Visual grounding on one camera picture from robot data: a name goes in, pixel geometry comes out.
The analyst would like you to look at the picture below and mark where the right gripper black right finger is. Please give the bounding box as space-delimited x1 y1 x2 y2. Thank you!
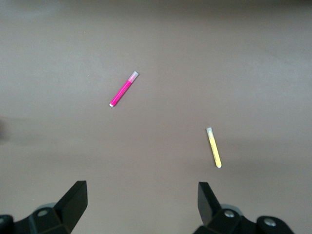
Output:
192 181 293 234

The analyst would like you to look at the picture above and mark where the yellow highlighter pen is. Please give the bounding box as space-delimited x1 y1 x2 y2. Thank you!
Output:
206 127 222 169

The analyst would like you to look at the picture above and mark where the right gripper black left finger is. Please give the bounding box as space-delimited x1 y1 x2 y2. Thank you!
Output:
0 180 88 234

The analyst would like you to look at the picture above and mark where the pink highlighter pen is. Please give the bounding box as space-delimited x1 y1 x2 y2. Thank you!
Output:
109 71 140 108

